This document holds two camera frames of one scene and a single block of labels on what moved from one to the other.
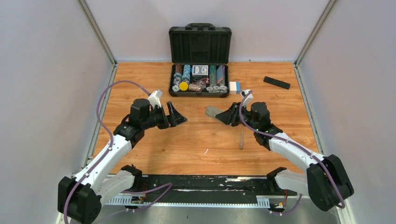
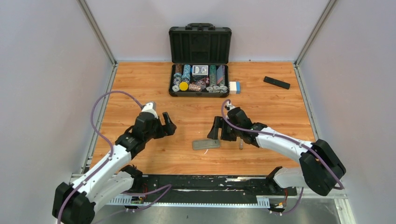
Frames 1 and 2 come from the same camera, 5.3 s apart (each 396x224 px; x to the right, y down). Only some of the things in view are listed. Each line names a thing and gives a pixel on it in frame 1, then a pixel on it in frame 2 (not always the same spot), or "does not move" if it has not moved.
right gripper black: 229,117 to 219,122
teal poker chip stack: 186,76 does not move
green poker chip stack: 212,75 does not move
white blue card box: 235,87 does not move
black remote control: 277,82 does not move
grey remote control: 212,111 to 206,144
